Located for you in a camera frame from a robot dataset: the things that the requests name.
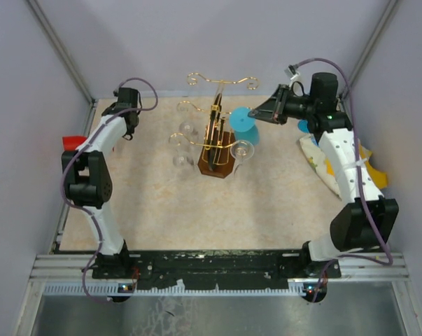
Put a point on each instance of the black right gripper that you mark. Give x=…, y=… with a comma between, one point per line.
x=273, y=108

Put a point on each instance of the blue wine glass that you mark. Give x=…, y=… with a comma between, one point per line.
x=303, y=126
x=244, y=126

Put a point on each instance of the blue wine glass front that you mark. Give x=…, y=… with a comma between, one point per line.
x=244, y=126

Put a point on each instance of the clear wine glass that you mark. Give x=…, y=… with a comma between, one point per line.
x=187, y=126
x=241, y=151
x=182, y=155

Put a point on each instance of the red plastic wine glass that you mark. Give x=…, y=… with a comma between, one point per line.
x=70, y=143

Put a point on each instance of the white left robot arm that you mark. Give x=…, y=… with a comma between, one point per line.
x=87, y=183

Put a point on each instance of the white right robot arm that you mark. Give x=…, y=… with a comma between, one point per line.
x=366, y=221

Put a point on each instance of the yellow patterned cloth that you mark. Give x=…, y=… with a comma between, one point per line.
x=321, y=165

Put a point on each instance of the gold wire glass rack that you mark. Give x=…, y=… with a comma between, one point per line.
x=212, y=155

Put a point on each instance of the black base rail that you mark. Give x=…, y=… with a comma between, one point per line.
x=264, y=273

